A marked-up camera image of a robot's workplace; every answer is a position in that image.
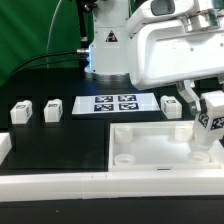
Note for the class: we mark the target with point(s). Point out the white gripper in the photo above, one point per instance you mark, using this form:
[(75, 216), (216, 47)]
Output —
[(176, 40)]

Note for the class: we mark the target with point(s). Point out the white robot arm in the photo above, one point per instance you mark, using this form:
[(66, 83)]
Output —
[(108, 58)]

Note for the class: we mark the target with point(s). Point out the white U-shaped fence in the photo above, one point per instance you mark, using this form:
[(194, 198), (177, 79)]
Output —
[(111, 185)]

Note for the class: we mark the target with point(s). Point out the white square tabletop part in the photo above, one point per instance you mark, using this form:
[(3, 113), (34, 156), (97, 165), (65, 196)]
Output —
[(159, 146)]

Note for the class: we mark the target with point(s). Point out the black camera stand pole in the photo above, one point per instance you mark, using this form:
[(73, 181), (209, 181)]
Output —
[(82, 8)]

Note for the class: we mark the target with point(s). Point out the white sheet with markers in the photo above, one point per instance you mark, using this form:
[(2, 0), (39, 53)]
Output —
[(115, 103)]

